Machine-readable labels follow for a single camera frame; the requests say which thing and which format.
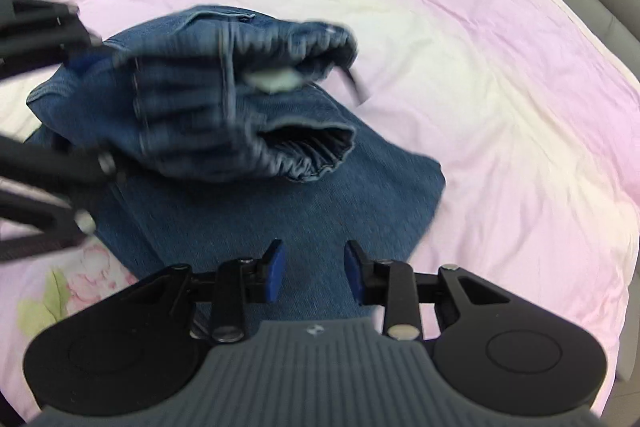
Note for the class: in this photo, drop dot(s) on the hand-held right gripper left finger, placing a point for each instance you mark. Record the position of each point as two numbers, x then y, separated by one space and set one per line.
274 272

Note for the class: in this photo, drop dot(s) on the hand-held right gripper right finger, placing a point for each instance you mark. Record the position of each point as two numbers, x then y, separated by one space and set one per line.
352 272

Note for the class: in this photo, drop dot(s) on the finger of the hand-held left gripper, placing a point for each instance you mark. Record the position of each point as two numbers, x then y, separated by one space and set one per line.
50 167
45 32

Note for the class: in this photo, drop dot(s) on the blue denim pants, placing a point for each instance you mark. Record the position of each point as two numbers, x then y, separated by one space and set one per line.
350 187

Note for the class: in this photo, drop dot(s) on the pink floral blanket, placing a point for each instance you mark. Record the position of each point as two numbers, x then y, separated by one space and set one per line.
475 57

